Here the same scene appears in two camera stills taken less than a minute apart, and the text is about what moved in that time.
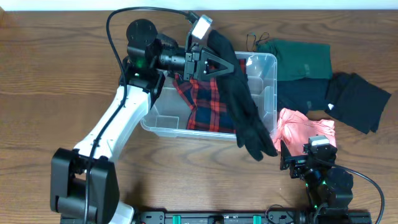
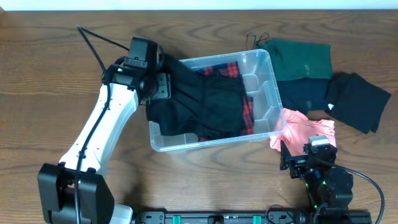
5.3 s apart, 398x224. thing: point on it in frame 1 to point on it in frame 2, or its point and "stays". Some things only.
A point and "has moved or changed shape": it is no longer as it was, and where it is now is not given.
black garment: [356, 102] stays
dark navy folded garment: [302, 95] stays
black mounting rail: [252, 217] stays
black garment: [252, 129] to [211, 106]
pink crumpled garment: [294, 129] stays
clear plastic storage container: [167, 117] has moved or changed shape
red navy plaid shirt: [202, 95] to [231, 69]
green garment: [300, 60] stays
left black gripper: [191, 65] to [165, 86]
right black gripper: [300, 161] stays
